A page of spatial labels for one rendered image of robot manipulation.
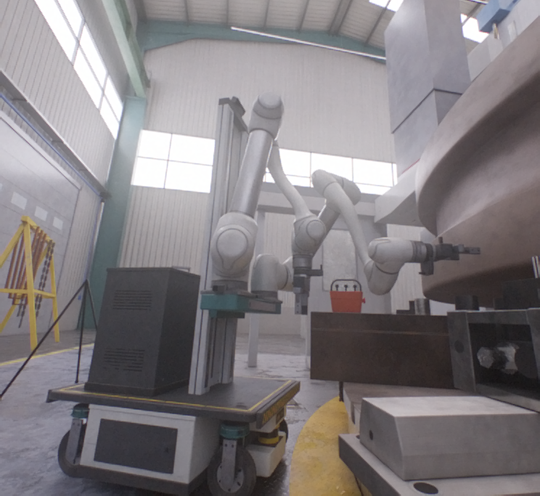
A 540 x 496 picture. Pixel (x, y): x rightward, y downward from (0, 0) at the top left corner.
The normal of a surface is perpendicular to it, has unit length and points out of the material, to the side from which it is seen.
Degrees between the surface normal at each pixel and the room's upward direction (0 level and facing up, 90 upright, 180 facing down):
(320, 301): 90
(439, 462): 90
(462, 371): 90
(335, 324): 90
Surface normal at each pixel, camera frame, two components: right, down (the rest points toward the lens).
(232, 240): 0.15, -0.15
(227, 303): -0.25, -0.27
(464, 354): -0.98, -0.08
